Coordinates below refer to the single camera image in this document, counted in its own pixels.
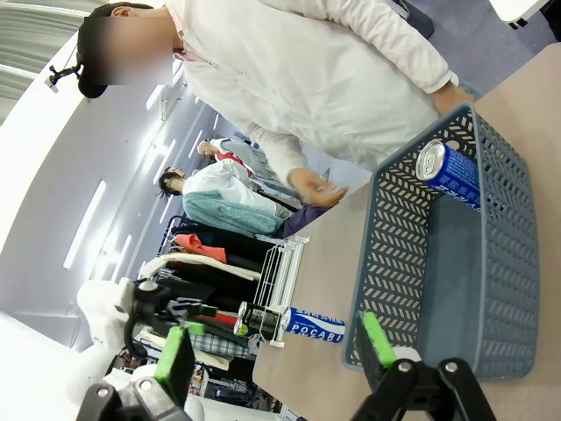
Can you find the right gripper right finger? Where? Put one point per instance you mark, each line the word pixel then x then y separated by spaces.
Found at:
pixel 374 346

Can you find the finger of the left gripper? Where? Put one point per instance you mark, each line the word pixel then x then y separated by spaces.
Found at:
pixel 194 329

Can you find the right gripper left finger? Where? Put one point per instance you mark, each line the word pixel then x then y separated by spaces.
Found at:
pixel 173 373

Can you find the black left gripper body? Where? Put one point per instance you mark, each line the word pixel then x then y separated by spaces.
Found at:
pixel 175 302

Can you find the black Pepsi can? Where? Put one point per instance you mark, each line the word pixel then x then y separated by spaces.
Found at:
pixel 247 329
pixel 258 312

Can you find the blue Pocari Sweat can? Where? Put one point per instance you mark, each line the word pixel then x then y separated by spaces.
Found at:
pixel 456 173
pixel 315 325

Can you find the grey-blue plastic mesh basket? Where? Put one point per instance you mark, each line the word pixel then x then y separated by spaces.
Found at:
pixel 460 272

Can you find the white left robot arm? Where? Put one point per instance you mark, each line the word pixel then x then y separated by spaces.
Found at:
pixel 101 307

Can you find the person's right forearm white sleeve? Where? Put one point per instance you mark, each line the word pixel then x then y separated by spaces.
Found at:
pixel 280 151

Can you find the person's left forearm white sleeve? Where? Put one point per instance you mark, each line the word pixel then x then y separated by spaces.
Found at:
pixel 416 57

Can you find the white can dispenser rack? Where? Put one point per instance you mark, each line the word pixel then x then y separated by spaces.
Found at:
pixel 294 240

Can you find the person's right hand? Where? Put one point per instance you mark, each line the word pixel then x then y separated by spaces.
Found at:
pixel 313 188

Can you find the person's left hand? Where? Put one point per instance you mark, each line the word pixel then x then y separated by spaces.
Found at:
pixel 451 98

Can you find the plaid cloth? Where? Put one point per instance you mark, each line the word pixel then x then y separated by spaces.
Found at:
pixel 219 344

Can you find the cream garment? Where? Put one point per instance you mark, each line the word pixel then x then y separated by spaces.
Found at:
pixel 197 263

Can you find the orange garment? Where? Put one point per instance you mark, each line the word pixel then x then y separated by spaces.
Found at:
pixel 201 247

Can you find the teal fluffy cloth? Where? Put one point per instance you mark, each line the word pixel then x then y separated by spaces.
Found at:
pixel 228 217

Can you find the mannequin with black hair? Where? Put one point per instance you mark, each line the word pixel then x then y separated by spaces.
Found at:
pixel 219 184

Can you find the purple cloth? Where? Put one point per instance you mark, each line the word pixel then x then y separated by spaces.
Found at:
pixel 302 219

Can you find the mannequin in red white top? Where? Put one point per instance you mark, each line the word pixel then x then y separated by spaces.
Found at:
pixel 228 155

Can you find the person in white jacket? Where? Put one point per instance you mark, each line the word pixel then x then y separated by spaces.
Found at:
pixel 285 66

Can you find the black office chair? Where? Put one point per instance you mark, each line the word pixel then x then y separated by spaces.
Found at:
pixel 414 17

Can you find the white side table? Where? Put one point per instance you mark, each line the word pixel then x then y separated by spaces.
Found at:
pixel 521 11

